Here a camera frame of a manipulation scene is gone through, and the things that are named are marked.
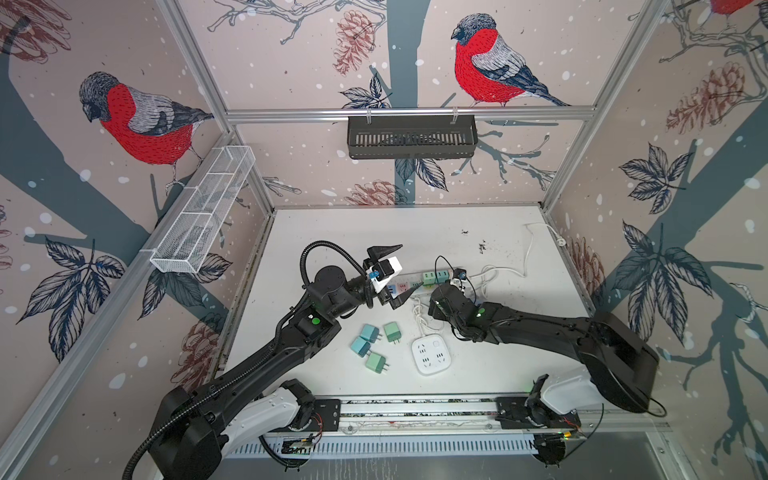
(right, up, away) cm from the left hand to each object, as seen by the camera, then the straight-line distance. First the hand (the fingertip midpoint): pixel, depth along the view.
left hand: (407, 263), depth 64 cm
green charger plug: (+8, -8, +28) cm, 30 cm away
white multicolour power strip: (+1, -10, +32) cm, 33 cm away
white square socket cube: (+8, -27, +17) cm, 33 cm away
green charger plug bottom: (-8, -29, +16) cm, 34 cm away
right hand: (+10, -15, +24) cm, 30 cm away
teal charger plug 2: (-13, -26, +19) cm, 34 cm away
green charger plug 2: (-3, -23, +21) cm, 31 cm away
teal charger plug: (-10, -23, +21) cm, 33 cm away
